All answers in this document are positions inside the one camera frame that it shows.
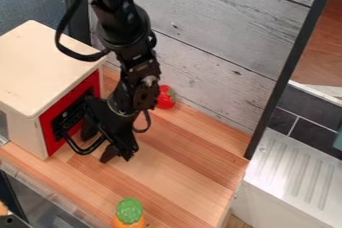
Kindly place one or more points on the drawer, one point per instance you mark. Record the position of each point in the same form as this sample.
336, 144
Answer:
58, 113

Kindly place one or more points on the white toy kitchen unit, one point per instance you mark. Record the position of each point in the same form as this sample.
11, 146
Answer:
294, 178

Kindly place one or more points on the black frame post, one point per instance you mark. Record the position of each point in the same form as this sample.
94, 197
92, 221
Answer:
289, 68

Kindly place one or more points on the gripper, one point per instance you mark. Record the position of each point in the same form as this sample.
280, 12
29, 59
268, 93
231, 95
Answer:
116, 128

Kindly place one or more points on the cabinet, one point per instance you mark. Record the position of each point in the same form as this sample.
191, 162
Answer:
31, 68

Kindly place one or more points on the orange toy with green top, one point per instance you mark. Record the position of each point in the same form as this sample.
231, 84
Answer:
129, 213

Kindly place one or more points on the red toy strawberry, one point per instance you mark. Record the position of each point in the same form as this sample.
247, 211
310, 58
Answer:
165, 98

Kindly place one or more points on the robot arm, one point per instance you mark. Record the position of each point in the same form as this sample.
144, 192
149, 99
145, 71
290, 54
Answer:
120, 22

